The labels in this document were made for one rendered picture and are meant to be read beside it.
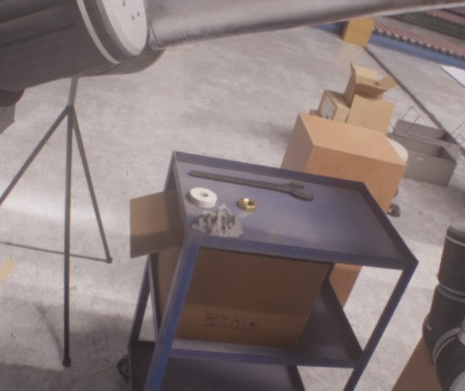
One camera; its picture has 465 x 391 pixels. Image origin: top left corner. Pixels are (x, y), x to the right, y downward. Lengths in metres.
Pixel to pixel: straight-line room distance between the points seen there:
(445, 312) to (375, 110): 3.16
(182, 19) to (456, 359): 0.73
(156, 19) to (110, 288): 1.74
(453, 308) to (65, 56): 0.76
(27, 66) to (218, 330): 1.05
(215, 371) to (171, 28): 1.42
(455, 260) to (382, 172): 1.16
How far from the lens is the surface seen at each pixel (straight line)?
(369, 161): 2.20
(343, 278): 2.45
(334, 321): 2.01
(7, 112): 1.23
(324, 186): 1.95
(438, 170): 4.89
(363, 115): 4.19
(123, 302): 2.61
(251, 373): 2.28
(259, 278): 1.63
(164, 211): 1.69
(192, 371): 2.21
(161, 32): 1.11
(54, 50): 0.87
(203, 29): 1.10
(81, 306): 2.56
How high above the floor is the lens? 1.66
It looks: 27 degrees down
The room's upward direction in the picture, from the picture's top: 17 degrees clockwise
